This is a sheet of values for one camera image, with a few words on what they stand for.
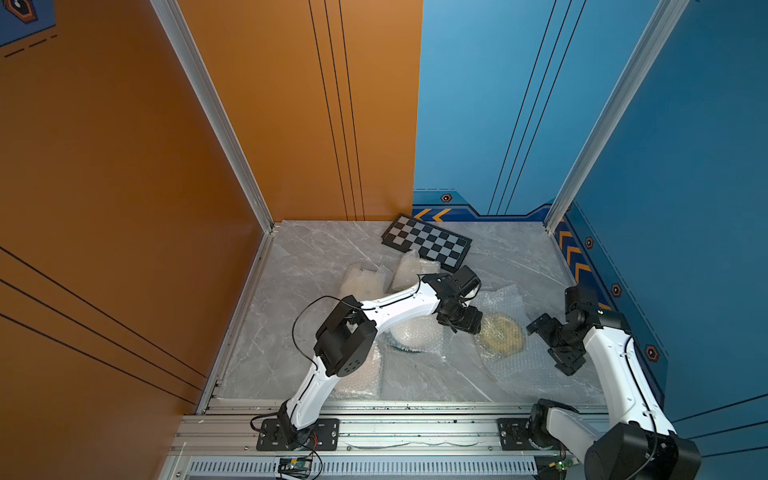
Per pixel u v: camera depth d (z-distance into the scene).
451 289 0.68
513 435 0.72
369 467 0.70
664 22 0.71
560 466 0.70
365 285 0.97
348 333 0.55
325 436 0.74
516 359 0.87
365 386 0.79
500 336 0.89
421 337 0.87
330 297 0.54
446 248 1.09
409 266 1.05
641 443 0.38
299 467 0.71
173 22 0.71
